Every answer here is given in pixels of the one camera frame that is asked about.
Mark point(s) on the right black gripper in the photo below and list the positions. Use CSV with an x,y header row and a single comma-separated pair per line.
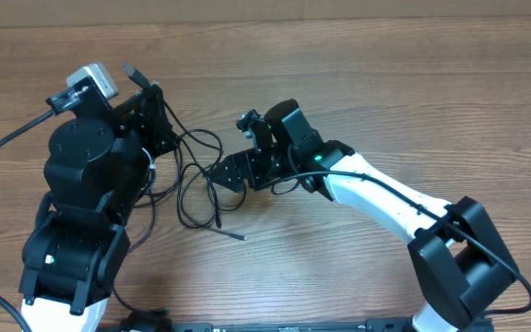
x,y
256,168

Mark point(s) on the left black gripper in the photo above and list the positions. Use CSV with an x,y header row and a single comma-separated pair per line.
x,y
146,118

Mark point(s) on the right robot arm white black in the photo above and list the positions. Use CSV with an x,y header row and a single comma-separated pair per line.
x,y
461,263

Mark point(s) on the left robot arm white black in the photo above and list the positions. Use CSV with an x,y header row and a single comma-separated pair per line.
x,y
99,164

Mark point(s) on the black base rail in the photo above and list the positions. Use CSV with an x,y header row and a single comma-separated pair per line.
x,y
135,322

